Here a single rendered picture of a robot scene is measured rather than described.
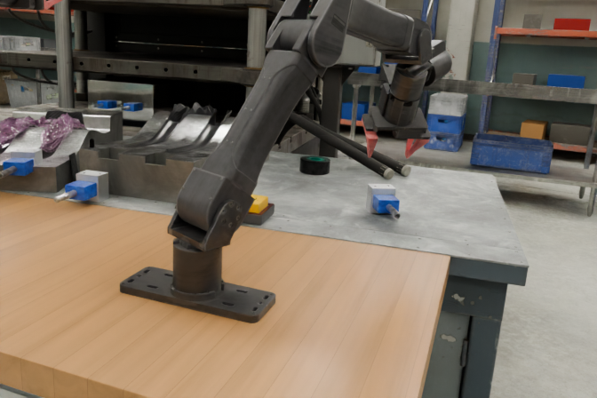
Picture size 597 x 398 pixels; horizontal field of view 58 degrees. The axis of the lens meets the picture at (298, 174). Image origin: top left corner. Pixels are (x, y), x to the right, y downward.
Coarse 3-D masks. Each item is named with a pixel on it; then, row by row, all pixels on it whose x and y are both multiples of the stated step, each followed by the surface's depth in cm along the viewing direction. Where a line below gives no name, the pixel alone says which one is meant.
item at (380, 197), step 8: (368, 184) 112; (376, 184) 112; (384, 184) 112; (368, 192) 112; (376, 192) 109; (384, 192) 109; (392, 192) 110; (368, 200) 112; (376, 200) 107; (384, 200) 105; (392, 200) 106; (368, 208) 111; (376, 208) 107; (384, 208) 106; (392, 208) 103; (400, 216) 101
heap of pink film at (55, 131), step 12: (12, 120) 128; (24, 120) 129; (36, 120) 139; (48, 120) 139; (60, 120) 130; (72, 120) 130; (0, 132) 124; (12, 132) 125; (48, 132) 125; (60, 132) 126; (0, 144) 122; (48, 144) 124; (60, 144) 124
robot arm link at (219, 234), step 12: (228, 204) 66; (240, 204) 67; (216, 216) 66; (228, 216) 66; (240, 216) 68; (168, 228) 70; (180, 228) 70; (192, 228) 70; (216, 228) 65; (228, 228) 67; (192, 240) 66; (204, 240) 65; (216, 240) 66; (228, 240) 67
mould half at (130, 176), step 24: (192, 120) 137; (120, 144) 121; (168, 144) 126; (216, 144) 128; (96, 168) 112; (120, 168) 111; (144, 168) 110; (168, 168) 108; (192, 168) 107; (120, 192) 112; (144, 192) 111; (168, 192) 109
